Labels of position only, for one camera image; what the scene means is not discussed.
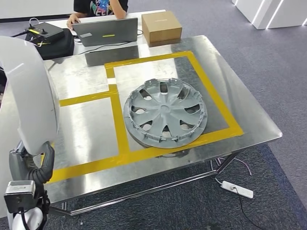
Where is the person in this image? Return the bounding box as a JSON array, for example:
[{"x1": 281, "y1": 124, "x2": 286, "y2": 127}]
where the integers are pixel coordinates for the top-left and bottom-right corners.
[{"x1": 67, "y1": 0, "x2": 129, "y2": 31}]

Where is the person's hand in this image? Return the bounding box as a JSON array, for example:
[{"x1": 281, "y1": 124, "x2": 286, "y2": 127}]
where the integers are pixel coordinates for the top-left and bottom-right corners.
[{"x1": 67, "y1": 13, "x2": 82, "y2": 31}]

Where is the steel workbench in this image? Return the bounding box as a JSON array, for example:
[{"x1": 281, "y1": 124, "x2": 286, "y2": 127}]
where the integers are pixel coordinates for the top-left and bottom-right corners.
[{"x1": 0, "y1": 34, "x2": 283, "y2": 218}]

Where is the silver wheel hubcap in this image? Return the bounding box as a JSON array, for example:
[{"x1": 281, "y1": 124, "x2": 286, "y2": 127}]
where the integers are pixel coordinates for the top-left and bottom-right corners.
[{"x1": 122, "y1": 78, "x2": 209, "y2": 150}]

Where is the white power strip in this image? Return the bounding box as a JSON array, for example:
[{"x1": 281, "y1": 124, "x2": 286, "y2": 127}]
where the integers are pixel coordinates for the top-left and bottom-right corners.
[{"x1": 221, "y1": 180, "x2": 254, "y2": 200}]

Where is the yellow workbench tape marking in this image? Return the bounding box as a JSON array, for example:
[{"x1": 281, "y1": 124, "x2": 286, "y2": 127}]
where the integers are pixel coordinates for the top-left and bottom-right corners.
[{"x1": 39, "y1": 50, "x2": 244, "y2": 185}]

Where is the brown cardboard box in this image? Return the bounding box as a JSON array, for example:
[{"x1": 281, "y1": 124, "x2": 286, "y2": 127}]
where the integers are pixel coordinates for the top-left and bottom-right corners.
[{"x1": 141, "y1": 11, "x2": 183, "y2": 47}]

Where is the white plastic shell part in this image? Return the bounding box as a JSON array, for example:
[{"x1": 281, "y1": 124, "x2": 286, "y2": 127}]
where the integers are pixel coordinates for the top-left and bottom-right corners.
[{"x1": 0, "y1": 35, "x2": 60, "y2": 156}]

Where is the black antenna router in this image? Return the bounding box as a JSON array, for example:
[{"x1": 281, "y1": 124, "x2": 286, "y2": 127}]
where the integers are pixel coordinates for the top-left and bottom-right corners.
[{"x1": 11, "y1": 17, "x2": 65, "y2": 45}]

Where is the white floor cable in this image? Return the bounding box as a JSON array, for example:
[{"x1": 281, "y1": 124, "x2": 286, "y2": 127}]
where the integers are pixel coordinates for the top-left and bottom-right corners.
[{"x1": 209, "y1": 157, "x2": 253, "y2": 186}]

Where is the black floor cable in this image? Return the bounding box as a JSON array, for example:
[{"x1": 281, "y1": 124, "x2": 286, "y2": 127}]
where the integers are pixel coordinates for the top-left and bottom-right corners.
[{"x1": 234, "y1": 187, "x2": 267, "y2": 230}]

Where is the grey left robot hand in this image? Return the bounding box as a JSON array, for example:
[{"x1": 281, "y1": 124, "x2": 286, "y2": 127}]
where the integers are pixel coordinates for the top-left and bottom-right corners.
[{"x1": 9, "y1": 141, "x2": 55, "y2": 185}]

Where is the black bag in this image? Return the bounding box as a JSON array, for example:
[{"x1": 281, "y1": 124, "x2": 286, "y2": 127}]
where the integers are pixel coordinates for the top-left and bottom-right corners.
[{"x1": 25, "y1": 28, "x2": 75, "y2": 61}]

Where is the grey laptop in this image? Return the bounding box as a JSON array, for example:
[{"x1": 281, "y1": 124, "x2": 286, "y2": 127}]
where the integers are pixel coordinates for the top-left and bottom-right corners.
[{"x1": 72, "y1": 17, "x2": 139, "y2": 47}]

